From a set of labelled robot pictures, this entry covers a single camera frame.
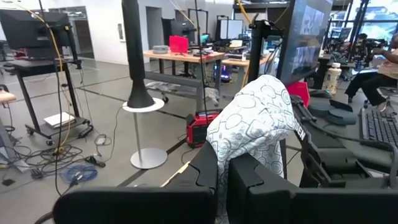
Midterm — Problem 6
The yellow cable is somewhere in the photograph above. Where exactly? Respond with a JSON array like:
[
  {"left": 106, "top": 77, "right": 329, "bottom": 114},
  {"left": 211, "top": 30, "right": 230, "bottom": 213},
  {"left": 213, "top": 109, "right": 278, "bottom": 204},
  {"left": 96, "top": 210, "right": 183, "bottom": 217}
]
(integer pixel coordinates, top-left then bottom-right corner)
[{"left": 17, "top": 2, "right": 73, "bottom": 155}]

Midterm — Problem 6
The black cushion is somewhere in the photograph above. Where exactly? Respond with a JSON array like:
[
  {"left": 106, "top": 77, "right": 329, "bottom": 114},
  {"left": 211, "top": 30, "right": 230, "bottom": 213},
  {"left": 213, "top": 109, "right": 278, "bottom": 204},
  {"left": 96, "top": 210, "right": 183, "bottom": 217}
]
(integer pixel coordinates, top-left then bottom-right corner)
[{"left": 307, "top": 96, "right": 358, "bottom": 126}]

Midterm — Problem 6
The white flat box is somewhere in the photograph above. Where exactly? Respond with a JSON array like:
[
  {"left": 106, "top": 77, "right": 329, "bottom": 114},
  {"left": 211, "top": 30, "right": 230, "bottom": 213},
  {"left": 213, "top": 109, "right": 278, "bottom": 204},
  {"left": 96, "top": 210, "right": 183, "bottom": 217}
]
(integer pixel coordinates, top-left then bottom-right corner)
[{"left": 43, "top": 111, "right": 76, "bottom": 129}]

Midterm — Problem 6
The person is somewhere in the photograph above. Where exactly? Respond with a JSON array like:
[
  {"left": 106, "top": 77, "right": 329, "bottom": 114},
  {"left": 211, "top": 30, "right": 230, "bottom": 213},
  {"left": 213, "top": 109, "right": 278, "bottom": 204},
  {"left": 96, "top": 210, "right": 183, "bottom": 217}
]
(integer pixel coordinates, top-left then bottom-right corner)
[{"left": 344, "top": 32, "right": 398, "bottom": 108}]

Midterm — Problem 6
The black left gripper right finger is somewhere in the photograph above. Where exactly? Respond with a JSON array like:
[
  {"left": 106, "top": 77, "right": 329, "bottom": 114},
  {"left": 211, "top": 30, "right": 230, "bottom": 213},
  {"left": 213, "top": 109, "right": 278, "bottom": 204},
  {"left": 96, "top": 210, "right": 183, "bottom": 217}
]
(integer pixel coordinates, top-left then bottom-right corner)
[{"left": 226, "top": 152, "right": 398, "bottom": 224}]

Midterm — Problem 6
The black monitor stand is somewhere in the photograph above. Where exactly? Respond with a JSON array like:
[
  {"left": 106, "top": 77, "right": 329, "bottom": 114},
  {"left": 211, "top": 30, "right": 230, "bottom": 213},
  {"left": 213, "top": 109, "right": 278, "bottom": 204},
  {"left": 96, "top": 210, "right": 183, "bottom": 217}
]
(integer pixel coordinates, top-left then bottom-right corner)
[{"left": 248, "top": 19, "right": 282, "bottom": 84}]

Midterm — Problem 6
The white board panel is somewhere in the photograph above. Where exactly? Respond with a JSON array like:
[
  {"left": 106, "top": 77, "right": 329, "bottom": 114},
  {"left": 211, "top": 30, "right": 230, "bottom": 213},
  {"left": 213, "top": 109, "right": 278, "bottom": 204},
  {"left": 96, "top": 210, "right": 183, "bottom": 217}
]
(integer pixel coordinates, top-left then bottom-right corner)
[{"left": 216, "top": 18, "right": 245, "bottom": 41}]

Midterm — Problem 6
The red case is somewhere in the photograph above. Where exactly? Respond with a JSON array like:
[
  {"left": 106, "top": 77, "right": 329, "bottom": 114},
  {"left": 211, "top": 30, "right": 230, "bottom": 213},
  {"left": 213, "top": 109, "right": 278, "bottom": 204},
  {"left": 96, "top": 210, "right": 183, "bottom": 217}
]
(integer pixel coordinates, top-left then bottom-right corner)
[{"left": 169, "top": 35, "right": 190, "bottom": 54}]

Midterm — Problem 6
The white patterned garment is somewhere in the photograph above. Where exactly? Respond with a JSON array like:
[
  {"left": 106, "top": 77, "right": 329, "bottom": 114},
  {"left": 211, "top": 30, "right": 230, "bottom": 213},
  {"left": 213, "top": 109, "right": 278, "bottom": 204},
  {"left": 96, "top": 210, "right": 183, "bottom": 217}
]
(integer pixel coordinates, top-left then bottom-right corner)
[{"left": 205, "top": 74, "right": 299, "bottom": 224}]

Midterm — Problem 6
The black power strip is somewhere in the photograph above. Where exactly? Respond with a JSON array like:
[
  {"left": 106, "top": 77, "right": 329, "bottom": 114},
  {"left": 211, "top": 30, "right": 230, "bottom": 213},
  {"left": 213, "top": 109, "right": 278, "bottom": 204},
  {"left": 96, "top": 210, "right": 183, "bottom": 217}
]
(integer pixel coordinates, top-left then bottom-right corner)
[{"left": 76, "top": 124, "right": 95, "bottom": 139}]

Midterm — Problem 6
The black monitor on cart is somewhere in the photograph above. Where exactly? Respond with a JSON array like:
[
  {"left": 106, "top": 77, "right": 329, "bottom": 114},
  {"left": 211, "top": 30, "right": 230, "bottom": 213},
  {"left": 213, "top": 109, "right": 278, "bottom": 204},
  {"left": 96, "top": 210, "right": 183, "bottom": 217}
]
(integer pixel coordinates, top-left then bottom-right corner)
[{"left": 0, "top": 9, "right": 73, "bottom": 60}]

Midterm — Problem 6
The thin black pole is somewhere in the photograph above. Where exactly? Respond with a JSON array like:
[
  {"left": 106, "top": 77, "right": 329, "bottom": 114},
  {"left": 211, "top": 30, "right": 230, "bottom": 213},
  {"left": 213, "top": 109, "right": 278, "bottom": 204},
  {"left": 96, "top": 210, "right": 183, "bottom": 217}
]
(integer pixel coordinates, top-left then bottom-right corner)
[{"left": 193, "top": 0, "right": 210, "bottom": 125}]

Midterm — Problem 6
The wooden workbench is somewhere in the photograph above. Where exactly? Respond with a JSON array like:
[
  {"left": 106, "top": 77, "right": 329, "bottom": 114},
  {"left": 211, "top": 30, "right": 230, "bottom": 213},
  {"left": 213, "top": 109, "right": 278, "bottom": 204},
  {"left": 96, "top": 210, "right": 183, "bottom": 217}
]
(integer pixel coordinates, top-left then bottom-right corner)
[{"left": 143, "top": 49, "right": 226, "bottom": 113}]

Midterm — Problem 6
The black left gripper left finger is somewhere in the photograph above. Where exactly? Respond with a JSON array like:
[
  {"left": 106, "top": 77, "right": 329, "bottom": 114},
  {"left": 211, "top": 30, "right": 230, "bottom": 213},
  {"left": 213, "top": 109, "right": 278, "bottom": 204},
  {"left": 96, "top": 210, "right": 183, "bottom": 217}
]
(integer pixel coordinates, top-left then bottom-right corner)
[{"left": 52, "top": 141, "right": 218, "bottom": 224}]

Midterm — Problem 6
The black keyboard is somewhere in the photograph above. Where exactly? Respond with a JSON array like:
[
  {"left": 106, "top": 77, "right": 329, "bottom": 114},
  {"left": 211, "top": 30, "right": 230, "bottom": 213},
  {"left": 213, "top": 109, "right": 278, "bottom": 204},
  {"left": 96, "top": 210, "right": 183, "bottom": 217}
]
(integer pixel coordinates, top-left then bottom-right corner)
[{"left": 358, "top": 107, "right": 398, "bottom": 152}]

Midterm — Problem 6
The blue cable coil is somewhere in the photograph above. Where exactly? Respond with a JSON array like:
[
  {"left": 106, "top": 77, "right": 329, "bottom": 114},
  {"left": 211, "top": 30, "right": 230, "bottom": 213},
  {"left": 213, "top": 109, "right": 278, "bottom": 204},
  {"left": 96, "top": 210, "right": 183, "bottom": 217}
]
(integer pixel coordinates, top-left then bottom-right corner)
[{"left": 60, "top": 164, "right": 99, "bottom": 185}]

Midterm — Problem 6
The black hanging cable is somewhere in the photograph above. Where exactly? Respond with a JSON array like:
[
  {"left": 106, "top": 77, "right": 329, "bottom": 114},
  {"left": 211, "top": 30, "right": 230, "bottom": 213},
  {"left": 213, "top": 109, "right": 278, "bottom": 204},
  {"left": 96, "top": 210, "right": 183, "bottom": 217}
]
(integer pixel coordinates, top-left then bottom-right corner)
[{"left": 36, "top": 0, "right": 65, "bottom": 197}]

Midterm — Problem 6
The red bin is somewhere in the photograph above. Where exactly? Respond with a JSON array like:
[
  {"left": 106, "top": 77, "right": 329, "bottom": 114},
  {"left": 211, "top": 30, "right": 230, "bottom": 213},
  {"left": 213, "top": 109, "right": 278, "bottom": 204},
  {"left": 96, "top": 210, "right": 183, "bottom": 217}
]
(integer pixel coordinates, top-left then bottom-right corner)
[{"left": 286, "top": 81, "right": 311, "bottom": 108}]

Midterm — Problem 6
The red power station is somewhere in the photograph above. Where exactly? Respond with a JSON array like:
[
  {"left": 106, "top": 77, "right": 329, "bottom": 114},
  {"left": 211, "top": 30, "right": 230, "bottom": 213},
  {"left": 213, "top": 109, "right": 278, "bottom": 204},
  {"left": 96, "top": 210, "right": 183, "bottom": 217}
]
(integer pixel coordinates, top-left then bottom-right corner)
[{"left": 185, "top": 109, "right": 222, "bottom": 149}]

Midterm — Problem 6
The black rolling cart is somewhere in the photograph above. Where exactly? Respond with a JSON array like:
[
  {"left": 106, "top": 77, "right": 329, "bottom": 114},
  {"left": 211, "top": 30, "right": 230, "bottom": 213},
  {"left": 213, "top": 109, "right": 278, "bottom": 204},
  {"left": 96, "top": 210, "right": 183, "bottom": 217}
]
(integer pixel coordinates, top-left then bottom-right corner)
[{"left": 8, "top": 58, "right": 95, "bottom": 146}]

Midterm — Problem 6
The large black monitor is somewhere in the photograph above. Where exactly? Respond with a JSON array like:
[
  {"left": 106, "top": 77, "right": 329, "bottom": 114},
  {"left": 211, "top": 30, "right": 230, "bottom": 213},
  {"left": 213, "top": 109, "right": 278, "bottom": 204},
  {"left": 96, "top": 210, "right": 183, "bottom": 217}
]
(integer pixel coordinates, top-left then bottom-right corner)
[{"left": 275, "top": 0, "right": 334, "bottom": 87}]

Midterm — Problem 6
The white bottle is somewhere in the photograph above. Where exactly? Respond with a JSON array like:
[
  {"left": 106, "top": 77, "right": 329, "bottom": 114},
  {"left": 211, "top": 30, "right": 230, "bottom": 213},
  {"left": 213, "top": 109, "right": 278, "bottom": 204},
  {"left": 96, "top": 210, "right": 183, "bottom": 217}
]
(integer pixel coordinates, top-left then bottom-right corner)
[{"left": 322, "top": 62, "right": 343, "bottom": 95}]

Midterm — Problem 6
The grey round object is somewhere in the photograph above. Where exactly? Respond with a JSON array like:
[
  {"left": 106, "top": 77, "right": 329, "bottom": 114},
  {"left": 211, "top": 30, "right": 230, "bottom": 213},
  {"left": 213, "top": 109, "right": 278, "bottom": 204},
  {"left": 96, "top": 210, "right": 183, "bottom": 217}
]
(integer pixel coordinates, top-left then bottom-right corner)
[{"left": 152, "top": 45, "right": 170, "bottom": 55}]

